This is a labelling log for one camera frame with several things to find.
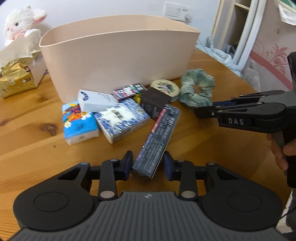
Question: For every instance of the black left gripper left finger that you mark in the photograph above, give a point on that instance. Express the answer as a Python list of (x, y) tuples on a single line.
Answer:
[(70, 197)]

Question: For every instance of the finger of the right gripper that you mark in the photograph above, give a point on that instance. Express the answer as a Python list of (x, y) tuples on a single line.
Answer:
[(259, 110), (248, 98)]

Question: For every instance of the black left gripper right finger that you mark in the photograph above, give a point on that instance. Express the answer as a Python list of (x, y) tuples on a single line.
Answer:
[(225, 197)]

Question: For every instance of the green plaid scrunchie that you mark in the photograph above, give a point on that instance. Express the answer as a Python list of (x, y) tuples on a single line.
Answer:
[(196, 88)]

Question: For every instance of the round metal tin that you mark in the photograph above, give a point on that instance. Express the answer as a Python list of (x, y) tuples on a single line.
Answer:
[(168, 87)]

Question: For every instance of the long dark blue box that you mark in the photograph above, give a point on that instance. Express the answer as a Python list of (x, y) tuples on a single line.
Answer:
[(154, 147)]

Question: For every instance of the blue cartoon tissue pack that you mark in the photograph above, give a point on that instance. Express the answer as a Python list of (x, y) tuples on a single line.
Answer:
[(78, 125)]

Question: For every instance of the pink cartoon small box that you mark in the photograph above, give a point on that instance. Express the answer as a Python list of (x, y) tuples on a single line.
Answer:
[(128, 91)]

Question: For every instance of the white small box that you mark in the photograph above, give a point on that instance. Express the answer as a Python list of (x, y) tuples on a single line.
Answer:
[(93, 102)]

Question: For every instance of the person's hand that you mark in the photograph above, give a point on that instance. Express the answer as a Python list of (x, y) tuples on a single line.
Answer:
[(279, 153)]

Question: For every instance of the light blue blanket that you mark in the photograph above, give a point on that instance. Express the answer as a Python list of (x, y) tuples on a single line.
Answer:
[(218, 55)]

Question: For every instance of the black cube box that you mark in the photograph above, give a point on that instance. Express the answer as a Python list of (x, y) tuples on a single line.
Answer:
[(153, 102)]

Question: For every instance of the blue white porcelain-pattern box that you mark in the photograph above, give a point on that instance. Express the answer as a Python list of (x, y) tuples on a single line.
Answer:
[(121, 119)]

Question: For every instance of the beige plastic storage basket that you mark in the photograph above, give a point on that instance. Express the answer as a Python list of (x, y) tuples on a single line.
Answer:
[(110, 52)]

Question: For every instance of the gold tissue pack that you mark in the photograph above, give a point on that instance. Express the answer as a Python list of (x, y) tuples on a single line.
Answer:
[(22, 64)]

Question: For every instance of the white plush bunny toy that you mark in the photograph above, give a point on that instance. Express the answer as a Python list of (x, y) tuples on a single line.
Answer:
[(23, 23)]

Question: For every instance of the white shelf frame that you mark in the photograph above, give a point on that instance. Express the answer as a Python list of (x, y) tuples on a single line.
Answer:
[(237, 25)]

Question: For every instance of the white wall socket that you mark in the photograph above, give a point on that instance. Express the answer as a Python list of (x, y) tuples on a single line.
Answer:
[(178, 12)]

